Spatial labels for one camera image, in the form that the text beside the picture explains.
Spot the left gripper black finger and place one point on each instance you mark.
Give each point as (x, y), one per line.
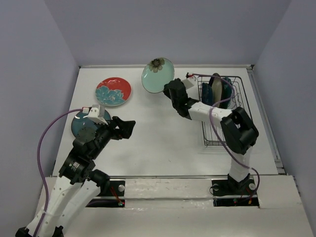
(116, 120)
(126, 128)

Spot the cream plate with purple rim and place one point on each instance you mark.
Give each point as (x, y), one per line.
(215, 89)

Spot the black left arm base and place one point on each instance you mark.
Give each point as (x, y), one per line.
(110, 197)

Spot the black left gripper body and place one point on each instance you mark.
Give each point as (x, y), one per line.
(106, 132)

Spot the black wire dish rack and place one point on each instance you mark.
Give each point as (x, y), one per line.
(239, 100)

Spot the teal scalloped embossed plate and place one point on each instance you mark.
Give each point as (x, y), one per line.
(226, 93)

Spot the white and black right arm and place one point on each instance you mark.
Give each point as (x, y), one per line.
(234, 128)

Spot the dark blue shell-shaped plate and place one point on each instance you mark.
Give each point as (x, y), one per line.
(206, 94)

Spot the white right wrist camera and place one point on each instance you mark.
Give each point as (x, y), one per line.
(190, 81)

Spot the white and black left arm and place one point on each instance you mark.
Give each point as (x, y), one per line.
(78, 181)

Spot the light green flower plate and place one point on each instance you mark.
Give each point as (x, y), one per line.
(156, 74)

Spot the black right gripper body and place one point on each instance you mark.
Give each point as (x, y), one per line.
(167, 93)

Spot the red plate with teal flower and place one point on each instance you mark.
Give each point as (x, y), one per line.
(113, 92)

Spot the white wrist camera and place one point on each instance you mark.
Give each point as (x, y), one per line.
(95, 113)
(190, 81)

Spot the dark teal round plate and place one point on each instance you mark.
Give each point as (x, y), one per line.
(80, 121)

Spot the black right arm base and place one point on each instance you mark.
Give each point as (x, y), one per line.
(230, 193)

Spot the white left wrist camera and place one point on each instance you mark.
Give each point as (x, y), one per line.
(95, 113)

